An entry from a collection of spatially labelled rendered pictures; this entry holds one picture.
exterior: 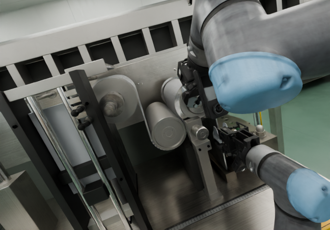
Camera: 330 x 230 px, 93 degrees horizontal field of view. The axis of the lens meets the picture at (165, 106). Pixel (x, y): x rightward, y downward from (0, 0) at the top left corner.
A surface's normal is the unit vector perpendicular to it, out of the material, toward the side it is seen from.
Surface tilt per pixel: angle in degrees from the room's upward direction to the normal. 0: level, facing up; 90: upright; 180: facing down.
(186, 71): 50
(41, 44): 90
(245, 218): 0
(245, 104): 138
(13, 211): 90
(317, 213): 90
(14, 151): 90
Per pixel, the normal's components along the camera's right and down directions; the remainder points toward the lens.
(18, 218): 0.21, 0.22
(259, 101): 0.08, 0.90
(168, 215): -0.28, -0.92
